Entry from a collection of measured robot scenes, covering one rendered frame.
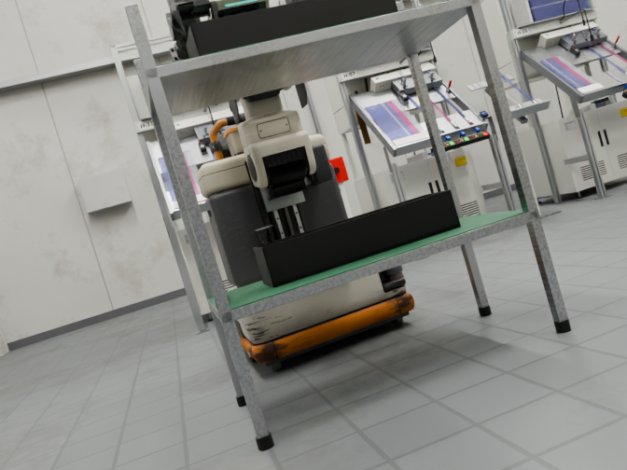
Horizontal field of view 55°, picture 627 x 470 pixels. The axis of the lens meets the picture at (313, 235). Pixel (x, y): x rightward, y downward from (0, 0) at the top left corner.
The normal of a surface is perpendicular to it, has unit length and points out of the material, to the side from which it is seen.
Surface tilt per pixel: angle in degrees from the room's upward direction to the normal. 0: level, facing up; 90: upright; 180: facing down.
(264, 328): 90
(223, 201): 90
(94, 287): 90
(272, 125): 98
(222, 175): 90
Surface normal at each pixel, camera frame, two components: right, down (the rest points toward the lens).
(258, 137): 0.30, 0.11
